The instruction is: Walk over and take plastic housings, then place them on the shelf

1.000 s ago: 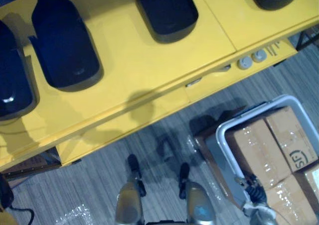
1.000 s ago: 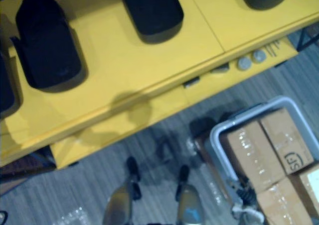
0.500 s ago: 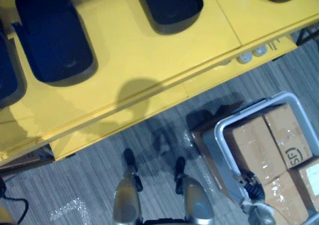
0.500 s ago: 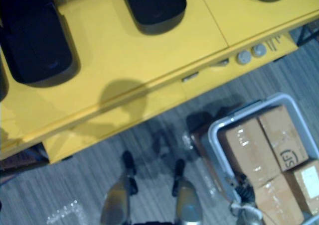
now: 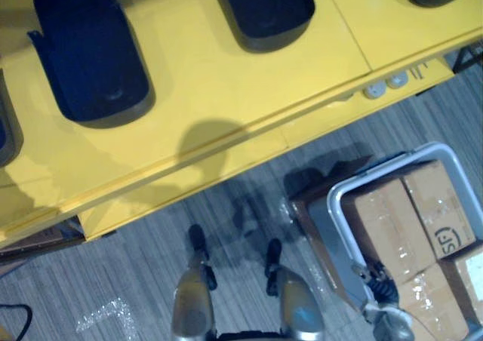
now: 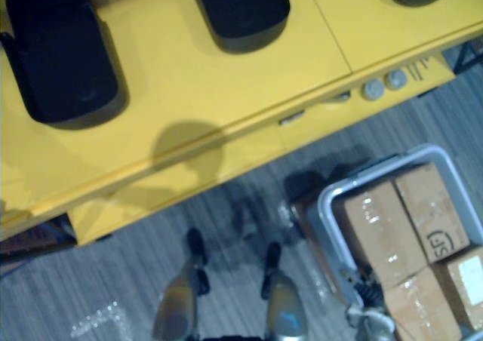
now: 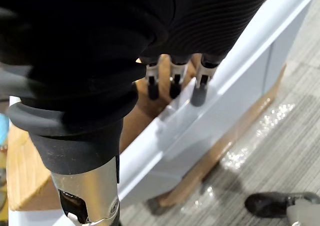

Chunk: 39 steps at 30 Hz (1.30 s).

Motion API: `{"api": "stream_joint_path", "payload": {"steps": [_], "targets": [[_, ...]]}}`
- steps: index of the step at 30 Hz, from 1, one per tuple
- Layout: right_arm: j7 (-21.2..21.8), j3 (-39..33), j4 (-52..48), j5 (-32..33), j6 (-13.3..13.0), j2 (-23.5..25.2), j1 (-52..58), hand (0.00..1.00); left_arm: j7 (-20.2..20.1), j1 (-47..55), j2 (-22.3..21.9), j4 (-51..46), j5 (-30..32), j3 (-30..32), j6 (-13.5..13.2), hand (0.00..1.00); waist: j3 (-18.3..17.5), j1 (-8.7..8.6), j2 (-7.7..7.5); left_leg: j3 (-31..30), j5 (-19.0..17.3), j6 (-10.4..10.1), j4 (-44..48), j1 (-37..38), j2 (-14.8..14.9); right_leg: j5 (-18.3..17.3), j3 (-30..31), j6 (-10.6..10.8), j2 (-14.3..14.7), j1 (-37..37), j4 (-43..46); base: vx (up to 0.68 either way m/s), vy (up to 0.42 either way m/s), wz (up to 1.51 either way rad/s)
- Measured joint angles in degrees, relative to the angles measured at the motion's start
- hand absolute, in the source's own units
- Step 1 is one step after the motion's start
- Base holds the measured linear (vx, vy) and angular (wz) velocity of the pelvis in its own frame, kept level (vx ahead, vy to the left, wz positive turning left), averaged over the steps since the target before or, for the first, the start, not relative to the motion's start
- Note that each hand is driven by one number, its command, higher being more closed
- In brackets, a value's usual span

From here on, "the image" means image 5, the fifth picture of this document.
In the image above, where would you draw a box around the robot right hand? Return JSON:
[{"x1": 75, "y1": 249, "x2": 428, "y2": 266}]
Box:
[{"x1": 352, "y1": 260, "x2": 399, "y2": 308}]

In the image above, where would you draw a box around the white round shelf cap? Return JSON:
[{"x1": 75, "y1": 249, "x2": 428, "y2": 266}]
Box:
[
  {"x1": 386, "y1": 72, "x2": 409, "y2": 90},
  {"x1": 363, "y1": 81, "x2": 386, "y2": 100}
]

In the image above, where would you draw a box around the yellow metal shelf unit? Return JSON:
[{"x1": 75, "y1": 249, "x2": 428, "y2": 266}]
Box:
[{"x1": 0, "y1": 0, "x2": 483, "y2": 250}]

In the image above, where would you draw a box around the brown cardboard box under shelf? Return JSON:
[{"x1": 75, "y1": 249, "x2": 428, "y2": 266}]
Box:
[{"x1": 0, "y1": 216, "x2": 88, "y2": 261}]

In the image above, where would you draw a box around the cardboard box with shiny tape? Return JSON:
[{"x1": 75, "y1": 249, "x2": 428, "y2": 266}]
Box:
[{"x1": 392, "y1": 262, "x2": 473, "y2": 341}]

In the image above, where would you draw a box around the plain taped cardboard box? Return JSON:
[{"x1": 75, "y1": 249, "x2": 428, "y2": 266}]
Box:
[{"x1": 349, "y1": 177, "x2": 439, "y2": 284}]

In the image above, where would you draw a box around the grey plastic crate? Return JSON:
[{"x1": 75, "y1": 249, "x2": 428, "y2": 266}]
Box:
[{"x1": 307, "y1": 141, "x2": 483, "y2": 341}]

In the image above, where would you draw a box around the cardboard box with white label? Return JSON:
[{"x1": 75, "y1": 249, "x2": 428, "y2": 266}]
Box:
[{"x1": 440, "y1": 244, "x2": 483, "y2": 318}]

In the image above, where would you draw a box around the robot right leg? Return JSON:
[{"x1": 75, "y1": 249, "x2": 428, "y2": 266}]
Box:
[{"x1": 265, "y1": 238, "x2": 326, "y2": 341}]

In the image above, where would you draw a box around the robot leg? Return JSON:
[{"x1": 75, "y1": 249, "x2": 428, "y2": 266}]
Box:
[
  {"x1": 265, "y1": 238, "x2": 326, "y2": 341},
  {"x1": 171, "y1": 223, "x2": 219, "y2": 341}
]

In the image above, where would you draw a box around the cardboard box with SF logo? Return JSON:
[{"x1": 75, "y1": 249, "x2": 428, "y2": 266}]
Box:
[{"x1": 401, "y1": 158, "x2": 478, "y2": 261}]

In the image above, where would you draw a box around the robot black torso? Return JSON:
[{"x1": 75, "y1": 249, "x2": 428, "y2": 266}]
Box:
[{"x1": 215, "y1": 329, "x2": 290, "y2": 341}]

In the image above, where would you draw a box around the robot left leg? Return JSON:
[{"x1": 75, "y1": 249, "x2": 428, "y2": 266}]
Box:
[{"x1": 171, "y1": 223, "x2": 219, "y2": 341}]

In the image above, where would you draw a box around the clear plastic tape scrap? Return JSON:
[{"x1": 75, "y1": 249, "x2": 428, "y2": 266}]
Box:
[{"x1": 74, "y1": 298, "x2": 134, "y2": 335}]

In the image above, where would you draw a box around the black metal frame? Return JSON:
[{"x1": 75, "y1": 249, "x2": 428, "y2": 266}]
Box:
[{"x1": 451, "y1": 41, "x2": 483, "y2": 74}]

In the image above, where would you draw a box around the black cable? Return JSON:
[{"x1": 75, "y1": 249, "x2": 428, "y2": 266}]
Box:
[{"x1": 0, "y1": 302, "x2": 34, "y2": 341}]

